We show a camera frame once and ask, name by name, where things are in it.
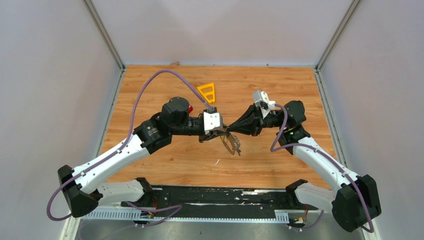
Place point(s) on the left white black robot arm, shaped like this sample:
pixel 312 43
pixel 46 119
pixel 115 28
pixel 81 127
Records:
pixel 85 185

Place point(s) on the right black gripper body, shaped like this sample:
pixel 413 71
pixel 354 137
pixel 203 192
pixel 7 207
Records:
pixel 272 120

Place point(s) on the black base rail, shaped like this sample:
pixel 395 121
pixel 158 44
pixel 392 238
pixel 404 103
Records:
pixel 221 202

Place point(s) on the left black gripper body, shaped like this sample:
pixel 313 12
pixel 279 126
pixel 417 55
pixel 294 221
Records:
pixel 208 135

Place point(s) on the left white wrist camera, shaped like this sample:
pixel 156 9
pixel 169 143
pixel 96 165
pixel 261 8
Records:
pixel 212 120

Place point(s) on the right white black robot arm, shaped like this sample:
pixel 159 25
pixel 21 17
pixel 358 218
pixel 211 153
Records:
pixel 353 199

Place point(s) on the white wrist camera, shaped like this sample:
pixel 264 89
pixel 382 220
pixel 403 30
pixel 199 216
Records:
pixel 263 99
pixel 212 120

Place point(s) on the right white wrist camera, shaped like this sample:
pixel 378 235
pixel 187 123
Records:
pixel 263 99

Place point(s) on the yellow triangular plastic piece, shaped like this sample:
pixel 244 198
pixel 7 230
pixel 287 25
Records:
pixel 208 92

